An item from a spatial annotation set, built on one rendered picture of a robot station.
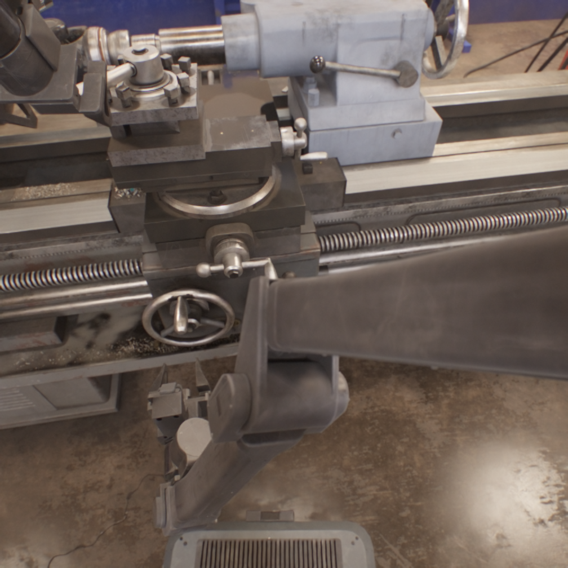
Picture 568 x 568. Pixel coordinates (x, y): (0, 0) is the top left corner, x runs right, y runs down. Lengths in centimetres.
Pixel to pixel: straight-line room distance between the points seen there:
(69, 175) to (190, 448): 100
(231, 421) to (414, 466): 128
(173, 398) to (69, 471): 106
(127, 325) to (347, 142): 84
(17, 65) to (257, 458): 44
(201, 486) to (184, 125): 61
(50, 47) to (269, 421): 43
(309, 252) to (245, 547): 74
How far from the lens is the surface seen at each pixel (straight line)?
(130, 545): 156
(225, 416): 36
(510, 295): 18
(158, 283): 99
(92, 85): 55
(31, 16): 53
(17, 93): 55
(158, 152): 81
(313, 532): 123
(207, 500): 56
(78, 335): 143
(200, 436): 66
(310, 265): 99
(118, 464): 164
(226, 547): 123
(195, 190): 88
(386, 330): 22
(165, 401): 67
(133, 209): 102
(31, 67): 53
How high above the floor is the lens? 147
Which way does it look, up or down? 50 degrees down
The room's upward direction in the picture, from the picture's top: 1 degrees counter-clockwise
